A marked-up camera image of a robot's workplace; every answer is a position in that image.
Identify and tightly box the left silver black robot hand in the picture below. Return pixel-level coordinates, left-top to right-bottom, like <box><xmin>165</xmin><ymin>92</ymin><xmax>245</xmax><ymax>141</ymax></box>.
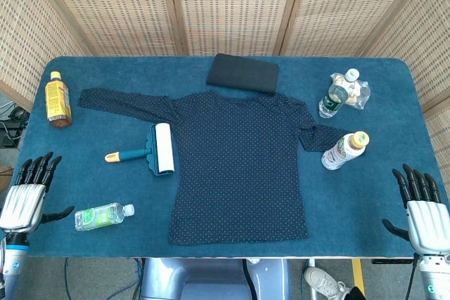
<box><xmin>0</xmin><ymin>151</ymin><xmax>75</xmax><ymax>235</ymax></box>

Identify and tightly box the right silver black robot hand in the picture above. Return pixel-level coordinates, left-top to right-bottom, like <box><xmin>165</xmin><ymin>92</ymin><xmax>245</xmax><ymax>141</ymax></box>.
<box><xmin>382</xmin><ymin>163</ymin><xmax>450</xmax><ymax>255</ymax></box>

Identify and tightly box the teal lint roller white roll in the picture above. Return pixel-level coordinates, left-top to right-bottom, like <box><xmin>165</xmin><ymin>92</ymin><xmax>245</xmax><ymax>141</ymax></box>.
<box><xmin>104</xmin><ymin>122</ymin><xmax>176</xmax><ymax>177</ymax></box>

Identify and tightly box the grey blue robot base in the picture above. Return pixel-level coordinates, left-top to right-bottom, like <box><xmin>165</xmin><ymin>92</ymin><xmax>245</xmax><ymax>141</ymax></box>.
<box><xmin>140</xmin><ymin>257</ymin><xmax>293</xmax><ymax>300</ymax></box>

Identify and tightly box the navy polka dot shirt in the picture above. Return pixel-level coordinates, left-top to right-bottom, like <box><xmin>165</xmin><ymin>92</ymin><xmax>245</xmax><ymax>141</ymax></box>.
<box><xmin>77</xmin><ymin>88</ymin><xmax>349</xmax><ymax>247</ymax></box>

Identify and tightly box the light green label water bottle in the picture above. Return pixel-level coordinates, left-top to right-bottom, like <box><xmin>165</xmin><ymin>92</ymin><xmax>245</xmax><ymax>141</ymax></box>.
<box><xmin>74</xmin><ymin>202</ymin><xmax>136</xmax><ymax>232</ymax></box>

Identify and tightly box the blue table cloth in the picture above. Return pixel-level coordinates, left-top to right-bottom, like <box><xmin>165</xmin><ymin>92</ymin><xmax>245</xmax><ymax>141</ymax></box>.
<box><xmin>15</xmin><ymin>54</ymin><xmax>450</xmax><ymax>259</ymax></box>

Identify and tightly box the yellow label tea bottle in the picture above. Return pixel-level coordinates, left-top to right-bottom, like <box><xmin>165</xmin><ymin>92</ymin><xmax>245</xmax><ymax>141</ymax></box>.
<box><xmin>44</xmin><ymin>71</ymin><xmax>73</xmax><ymax>129</ymax></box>

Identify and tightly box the white drink bottle yellow cap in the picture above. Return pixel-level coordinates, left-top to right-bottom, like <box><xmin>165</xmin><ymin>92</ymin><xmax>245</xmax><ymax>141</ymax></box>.
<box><xmin>321</xmin><ymin>131</ymin><xmax>370</xmax><ymax>171</ymax></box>

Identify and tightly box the white sneaker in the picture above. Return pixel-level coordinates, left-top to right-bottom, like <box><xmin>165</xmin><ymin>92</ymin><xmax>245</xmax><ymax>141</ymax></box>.
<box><xmin>304</xmin><ymin>266</ymin><xmax>351</xmax><ymax>300</ymax></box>

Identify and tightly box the clear snack bag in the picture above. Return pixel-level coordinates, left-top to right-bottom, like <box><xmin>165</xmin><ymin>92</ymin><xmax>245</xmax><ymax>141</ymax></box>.
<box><xmin>330</xmin><ymin>72</ymin><xmax>370</xmax><ymax>110</ymax></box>

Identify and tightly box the dark green label water bottle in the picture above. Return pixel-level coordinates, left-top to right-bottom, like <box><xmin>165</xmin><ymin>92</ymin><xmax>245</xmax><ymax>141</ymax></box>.
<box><xmin>319</xmin><ymin>69</ymin><xmax>361</xmax><ymax>119</ymax></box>

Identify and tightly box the bamboo folding screen panel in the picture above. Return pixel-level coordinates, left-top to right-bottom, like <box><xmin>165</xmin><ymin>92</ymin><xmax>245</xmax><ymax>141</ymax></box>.
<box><xmin>167</xmin><ymin>0</ymin><xmax>307</xmax><ymax>57</ymax></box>
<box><xmin>358</xmin><ymin>0</ymin><xmax>450</xmax><ymax>174</ymax></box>
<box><xmin>0</xmin><ymin>0</ymin><xmax>93</xmax><ymax>111</ymax></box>
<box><xmin>30</xmin><ymin>0</ymin><xmax>189</xmax><ymax>57</ymax></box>
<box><xmin>274</xmin><ymin>0</ymin><xmax>432</xmax><ymax>57</ymax></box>

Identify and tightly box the black folded cloth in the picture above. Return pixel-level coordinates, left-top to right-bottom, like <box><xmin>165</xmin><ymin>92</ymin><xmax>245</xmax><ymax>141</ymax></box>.
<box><xmin>206</xmin><ymin>53</ymin><xmax>281</xmax><ymax>96</ymax></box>

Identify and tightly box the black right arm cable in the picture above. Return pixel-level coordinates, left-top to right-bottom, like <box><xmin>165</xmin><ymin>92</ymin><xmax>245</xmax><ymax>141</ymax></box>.
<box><xmin>371</xmin><ymin>259</ymin><xmax>421</xmax><ymax>300</ymax></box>

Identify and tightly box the blue cable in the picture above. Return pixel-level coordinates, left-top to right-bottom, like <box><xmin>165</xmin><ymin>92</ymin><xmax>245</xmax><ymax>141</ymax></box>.
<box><xmin>64</xmin><ymin>257</ymin><xmax>145</xmax><ymax>300</ymax></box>

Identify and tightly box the black cable bundle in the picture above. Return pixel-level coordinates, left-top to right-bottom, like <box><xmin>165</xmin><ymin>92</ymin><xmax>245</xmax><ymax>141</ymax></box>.
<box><xmin>0</xmin><ymin>99</ymin><xmax>31</xmax><ymax>150</ymax></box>

